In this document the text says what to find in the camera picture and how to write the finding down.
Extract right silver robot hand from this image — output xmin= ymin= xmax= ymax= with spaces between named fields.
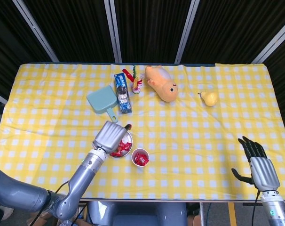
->
xmin=231 ymin=136 xmax=281 ymax=192

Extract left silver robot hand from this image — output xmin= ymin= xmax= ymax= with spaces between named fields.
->
xmin=92 ymin=121 xmax=133 ymax=153

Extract white paper cup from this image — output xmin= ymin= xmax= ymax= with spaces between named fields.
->
xmin=131 ymin=148 xmax=150 ymax=167

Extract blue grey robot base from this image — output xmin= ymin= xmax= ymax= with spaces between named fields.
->
xmin=87 ymin=202 xmax=188 ymax=226

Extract round steel plate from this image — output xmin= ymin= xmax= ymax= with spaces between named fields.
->
xmin=109 ymin=130 xmax=134 ymax=158

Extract blue cookie package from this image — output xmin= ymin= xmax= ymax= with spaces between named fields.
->
xmin=113 ymin=73 xmax=133 ymax=115

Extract yellow tape strip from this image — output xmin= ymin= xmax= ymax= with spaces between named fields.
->
xmin=228 ymin=202 xmax=236 ymax=226

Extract small colourful toy figure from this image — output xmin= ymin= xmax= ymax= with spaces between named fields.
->
xmin=122 ymin=65 xmax=143 ymax=94

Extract orange plush animal toy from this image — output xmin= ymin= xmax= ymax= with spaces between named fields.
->
xmin=144 ymin=65 xmax=179 ymax=103

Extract grey metal table leg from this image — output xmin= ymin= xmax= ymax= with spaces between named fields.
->
xmin=199 ymin=202 xmax=205 ymax=226

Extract yellow white checked tablecloth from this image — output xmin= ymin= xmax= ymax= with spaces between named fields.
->
xmin=0 ymin=62 xmax=285 ymax=202

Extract yellow pear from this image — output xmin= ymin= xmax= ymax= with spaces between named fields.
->
xmin=198 ymin=90 xmax=219 ymax=107

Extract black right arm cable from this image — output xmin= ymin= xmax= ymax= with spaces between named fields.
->
xmin=251 ymin=190 xmax=261 ymax=226

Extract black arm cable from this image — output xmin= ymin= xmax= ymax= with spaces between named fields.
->
xmin=29 ymin=180 xmax=70 ymax=226
xmin=251 ymin=190 xmax=261 ymax=226

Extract teal plastic pan with handle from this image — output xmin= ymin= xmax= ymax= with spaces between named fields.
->
xmin=86 ymin=85 xmax=119 ymax=123

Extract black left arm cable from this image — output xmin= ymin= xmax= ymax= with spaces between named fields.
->
xmin=29 ymin=180 xmax=70 ymax=226

